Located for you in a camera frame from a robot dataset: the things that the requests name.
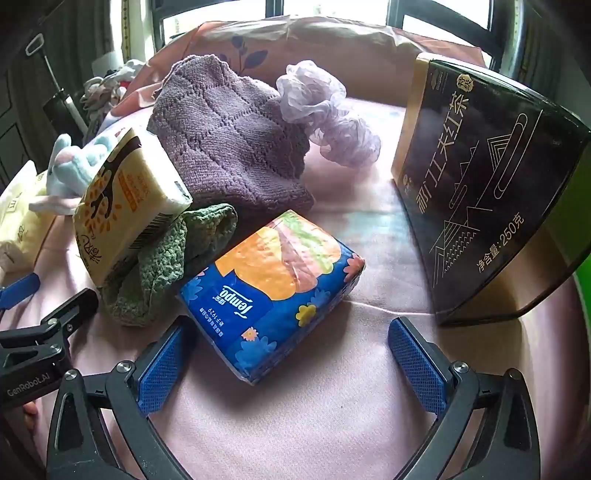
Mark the white cylindrical object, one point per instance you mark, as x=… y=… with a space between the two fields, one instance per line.
x=108 y=63

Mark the black framed window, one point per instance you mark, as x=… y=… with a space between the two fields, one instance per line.
x=277 y=9

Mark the black and gold tea box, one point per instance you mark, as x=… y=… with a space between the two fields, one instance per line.
x=485 y=184

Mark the green knitted scrunchie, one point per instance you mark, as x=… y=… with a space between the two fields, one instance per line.
x=161 y=263

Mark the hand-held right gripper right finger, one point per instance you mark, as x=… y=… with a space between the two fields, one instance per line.
x=415 y=364

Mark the blue plush elephant toy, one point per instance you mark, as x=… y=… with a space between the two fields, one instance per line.
x=74 y=170

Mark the dark panelled cabinet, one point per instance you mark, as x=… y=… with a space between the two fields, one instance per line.
x=18 y=129

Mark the pink floral pillow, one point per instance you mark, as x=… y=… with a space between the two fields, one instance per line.
x=323 y=41

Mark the blue floral tissue pack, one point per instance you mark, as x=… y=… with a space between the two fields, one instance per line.
x=277 y=295

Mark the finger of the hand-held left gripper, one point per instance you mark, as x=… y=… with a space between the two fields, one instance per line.
x=78 y=307
x=18 y=290

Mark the cream tissue pack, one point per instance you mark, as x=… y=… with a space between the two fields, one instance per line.
x=23 y=221

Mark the dark grey curtain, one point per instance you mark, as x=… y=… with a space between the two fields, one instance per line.
x=83 y=37

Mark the lilac mesh scrunchie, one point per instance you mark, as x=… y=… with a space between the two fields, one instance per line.
x=318 y=92

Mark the purple knitted cloth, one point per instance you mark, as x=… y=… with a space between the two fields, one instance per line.
x=231 y=138

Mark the yellow tissue pack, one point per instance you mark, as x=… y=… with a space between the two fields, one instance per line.
x=124 y=203

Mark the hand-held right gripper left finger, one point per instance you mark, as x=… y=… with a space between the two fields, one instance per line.
x=161 y=369

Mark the light pink printed bedsheet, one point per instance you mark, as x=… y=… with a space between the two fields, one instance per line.
x=323 y=415

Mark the pile of clothes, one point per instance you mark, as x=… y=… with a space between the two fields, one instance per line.
x=111 y=87

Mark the person's left hand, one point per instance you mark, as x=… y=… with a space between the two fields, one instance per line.
x=30 y=413

